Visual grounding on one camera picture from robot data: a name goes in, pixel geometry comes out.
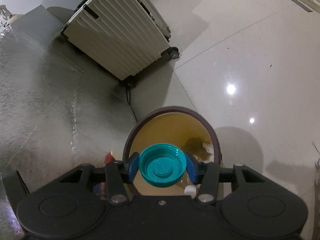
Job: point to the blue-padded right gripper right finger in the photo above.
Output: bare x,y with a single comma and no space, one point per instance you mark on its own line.
207,176

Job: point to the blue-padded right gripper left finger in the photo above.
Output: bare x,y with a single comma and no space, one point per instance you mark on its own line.
117,174

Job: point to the white tissue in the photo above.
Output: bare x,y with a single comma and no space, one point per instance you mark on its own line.
204,152

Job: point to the clear plastic water bottle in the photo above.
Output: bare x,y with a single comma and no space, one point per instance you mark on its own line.
189,189

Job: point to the teal plastic lid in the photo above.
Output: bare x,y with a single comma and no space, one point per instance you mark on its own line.
162,165

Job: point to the brown rimmed trash bin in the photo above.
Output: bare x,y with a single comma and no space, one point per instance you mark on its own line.
174,125

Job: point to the beige ribbed suitcase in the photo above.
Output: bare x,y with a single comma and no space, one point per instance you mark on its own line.
123,36

